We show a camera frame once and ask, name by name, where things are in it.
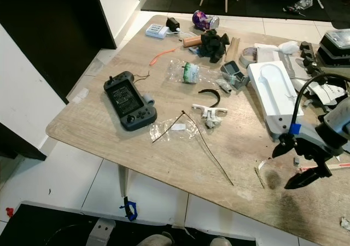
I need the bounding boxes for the black floor mat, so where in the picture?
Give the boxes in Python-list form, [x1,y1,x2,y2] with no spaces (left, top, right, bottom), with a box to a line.
[0,201,191,246]

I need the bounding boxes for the black linked plastic pieces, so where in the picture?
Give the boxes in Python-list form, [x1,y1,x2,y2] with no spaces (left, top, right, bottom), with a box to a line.
[299,40,332,83]

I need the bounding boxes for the small grey box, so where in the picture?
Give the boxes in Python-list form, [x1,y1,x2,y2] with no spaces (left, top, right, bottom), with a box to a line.
[219,60,250,90]

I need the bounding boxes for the small white paper strip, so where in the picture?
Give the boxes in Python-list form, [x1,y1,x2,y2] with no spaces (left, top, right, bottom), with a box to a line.
[254,161,268,190]

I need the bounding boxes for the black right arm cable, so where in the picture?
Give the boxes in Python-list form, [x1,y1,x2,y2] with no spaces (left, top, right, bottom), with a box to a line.
[291,72,350,133]

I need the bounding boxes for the white power adapter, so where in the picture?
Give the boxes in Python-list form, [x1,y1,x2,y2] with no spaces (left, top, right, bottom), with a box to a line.
[145,24,170,40]

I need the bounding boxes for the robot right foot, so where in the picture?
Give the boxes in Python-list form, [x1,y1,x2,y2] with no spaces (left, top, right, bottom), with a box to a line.
[207,236,232,246]

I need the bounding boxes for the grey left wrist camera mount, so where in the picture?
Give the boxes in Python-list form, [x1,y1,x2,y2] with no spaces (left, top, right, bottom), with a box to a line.
[85,219,115,246]

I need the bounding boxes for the orange strap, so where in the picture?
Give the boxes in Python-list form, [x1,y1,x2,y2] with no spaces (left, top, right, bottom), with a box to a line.
[148,47,180,67]

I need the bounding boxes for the crushed clear plastic bottle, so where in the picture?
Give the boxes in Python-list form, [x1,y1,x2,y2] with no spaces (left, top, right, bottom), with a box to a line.
[283,0,314,15]

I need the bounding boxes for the white crumpled tissue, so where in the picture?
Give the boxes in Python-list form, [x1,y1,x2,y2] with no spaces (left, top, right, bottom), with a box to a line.
[250,40,302,67]

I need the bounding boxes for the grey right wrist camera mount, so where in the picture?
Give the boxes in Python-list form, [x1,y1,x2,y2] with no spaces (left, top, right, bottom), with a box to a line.
[276,120,329,155]

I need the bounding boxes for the black food container stack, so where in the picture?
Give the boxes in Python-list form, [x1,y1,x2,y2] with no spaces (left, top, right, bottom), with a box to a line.
[319,28,350,67]

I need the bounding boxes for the dark grey handheld game console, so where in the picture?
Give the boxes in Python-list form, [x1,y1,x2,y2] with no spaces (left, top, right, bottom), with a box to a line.
[103,71,158,131]

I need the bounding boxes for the white torn paper pieces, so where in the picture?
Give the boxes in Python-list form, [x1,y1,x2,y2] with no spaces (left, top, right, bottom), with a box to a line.
[306,75,350,108]

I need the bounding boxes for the brown cylinder roll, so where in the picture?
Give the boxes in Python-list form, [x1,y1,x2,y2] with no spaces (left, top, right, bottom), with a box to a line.
[182,35,204,49]

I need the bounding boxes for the grey table leg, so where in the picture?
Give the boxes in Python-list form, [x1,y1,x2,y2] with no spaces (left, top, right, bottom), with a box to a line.
[118,166,132,203]

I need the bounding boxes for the clear plastic wrapper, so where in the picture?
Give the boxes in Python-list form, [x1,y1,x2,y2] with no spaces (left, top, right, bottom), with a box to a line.
[152,117,200,143]

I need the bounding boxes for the short thin brown stick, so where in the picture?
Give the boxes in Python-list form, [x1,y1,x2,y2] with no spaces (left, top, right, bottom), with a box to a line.
[152,113,186,143]

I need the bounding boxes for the red white striped straw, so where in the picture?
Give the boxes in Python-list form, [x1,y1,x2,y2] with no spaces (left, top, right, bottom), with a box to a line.
[298,162,350,173]

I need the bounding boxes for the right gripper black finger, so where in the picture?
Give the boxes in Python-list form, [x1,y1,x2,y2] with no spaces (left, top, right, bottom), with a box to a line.
[272,140,297,158]
[284,166,335,190]

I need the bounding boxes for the blue clamp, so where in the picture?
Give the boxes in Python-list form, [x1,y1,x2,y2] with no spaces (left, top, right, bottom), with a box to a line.
[121,200,139,222]

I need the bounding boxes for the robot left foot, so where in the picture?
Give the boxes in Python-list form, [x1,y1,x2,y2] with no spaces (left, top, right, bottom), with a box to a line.
[136,233,177,246]

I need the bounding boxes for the wooden block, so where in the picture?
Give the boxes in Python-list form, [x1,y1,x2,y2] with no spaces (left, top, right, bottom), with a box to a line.
[229,37,242,61]

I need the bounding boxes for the black curved band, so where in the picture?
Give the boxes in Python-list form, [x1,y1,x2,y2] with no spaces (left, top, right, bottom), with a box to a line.
[199,88,221,108]

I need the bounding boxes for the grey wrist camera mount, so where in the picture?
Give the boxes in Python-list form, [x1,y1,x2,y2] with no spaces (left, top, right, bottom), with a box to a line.
[85,219,115,246]
[276,120,329,155]

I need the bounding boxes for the black plug adapter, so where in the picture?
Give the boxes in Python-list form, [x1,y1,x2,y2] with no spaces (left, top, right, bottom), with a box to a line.
[165,17,182,32]

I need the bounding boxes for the white plastic bracket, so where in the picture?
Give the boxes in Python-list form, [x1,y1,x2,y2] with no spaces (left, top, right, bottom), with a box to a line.
[192,103,229,130]

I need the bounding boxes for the black cabinet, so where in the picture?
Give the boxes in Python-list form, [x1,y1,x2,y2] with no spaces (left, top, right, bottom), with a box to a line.
[0,0,117,98]

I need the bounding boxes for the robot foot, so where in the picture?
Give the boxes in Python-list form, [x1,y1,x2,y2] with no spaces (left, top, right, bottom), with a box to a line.
[136,233,177,246]
[207,236,232,246]

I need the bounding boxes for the purple crushed can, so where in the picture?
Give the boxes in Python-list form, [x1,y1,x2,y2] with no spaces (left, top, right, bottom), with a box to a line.
[191,9,220,32]

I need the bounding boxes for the long white box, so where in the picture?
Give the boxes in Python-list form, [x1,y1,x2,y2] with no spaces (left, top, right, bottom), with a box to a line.
[246,61,307,140]

